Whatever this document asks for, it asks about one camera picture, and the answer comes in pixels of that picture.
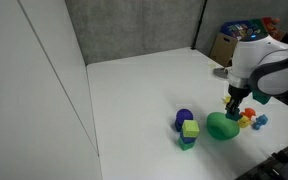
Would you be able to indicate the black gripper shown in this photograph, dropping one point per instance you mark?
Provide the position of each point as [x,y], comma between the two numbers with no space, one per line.
[237,95]

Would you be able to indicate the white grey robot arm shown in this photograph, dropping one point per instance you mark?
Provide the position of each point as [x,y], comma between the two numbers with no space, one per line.
[259,67]

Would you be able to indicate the yellow star plush toy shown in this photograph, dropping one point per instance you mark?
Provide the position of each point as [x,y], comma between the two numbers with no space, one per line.
[226,99]

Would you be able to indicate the orange plush toy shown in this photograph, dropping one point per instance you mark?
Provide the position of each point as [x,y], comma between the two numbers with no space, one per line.
[248,112]

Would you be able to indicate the yellow duck plush toy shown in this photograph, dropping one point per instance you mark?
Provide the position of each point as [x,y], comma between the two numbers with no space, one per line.
[244,122]

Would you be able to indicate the green bowl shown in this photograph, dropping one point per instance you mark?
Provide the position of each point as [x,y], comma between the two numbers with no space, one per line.
[220,127]

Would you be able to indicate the lime green top block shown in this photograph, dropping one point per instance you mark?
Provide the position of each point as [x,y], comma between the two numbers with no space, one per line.
[190,128]

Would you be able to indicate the cardboard box with toys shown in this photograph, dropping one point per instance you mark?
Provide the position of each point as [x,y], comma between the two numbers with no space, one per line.
[232,32]

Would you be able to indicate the blue middle block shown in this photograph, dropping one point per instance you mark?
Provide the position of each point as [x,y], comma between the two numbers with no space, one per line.
[187,140]

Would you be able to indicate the green base block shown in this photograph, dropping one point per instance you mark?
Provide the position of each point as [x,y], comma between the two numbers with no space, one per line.
[185,146]

